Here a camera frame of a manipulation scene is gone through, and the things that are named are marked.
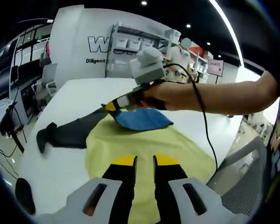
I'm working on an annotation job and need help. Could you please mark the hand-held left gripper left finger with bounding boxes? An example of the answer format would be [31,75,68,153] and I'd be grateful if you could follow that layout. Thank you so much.
[67,154,138,224]

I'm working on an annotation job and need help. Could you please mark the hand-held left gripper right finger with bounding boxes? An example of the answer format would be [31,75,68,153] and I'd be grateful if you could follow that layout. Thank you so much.
[153,153,224,224]

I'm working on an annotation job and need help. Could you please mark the yellow blue grey garment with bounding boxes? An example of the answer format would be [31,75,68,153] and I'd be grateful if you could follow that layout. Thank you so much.
[36,107,217,224]

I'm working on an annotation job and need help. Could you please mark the person's right hand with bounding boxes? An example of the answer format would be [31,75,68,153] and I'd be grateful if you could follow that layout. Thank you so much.
[141,81,201,111]

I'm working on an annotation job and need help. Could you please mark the metal storage shelf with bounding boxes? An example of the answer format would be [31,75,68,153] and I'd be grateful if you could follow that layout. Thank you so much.
[105,22,209,79]

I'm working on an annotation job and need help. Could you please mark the white storage box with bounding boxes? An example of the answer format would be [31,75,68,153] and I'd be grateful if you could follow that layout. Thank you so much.
[164,29,182,41]

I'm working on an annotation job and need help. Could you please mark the grey mesh chair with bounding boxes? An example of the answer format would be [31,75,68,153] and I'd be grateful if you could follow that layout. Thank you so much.
[206,135,272,217]

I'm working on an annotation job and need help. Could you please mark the pink sign on stand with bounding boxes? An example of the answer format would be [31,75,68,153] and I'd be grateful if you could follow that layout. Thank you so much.
[207,59,225,85]

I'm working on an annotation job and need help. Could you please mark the black oval pad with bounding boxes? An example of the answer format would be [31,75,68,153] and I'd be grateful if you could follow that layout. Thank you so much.
[15,178,36,216]

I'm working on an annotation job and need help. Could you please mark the grey office chair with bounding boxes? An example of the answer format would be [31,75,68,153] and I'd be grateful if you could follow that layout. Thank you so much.
[32,63,58,106]

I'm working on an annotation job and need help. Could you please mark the grey hanging bag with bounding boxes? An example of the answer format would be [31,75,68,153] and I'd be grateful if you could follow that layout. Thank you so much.
[40,52,52,66]

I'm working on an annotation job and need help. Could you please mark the ceiling light strip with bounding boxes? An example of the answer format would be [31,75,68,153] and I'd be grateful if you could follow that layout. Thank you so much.
[209,0,245,69]

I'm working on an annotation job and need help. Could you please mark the grey office desk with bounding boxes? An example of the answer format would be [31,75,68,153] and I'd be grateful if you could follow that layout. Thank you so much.
[10,77,42,118]

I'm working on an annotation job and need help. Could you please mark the black desktop monitor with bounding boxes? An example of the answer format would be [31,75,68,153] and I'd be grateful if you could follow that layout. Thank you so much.
[10,66,20,84]

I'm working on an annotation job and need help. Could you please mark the large display screen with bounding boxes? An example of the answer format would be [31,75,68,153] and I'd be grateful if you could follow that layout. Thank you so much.
[0,41,18,105]

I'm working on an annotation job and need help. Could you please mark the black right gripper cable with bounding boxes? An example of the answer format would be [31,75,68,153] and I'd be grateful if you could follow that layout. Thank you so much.
[163,63,219,171]

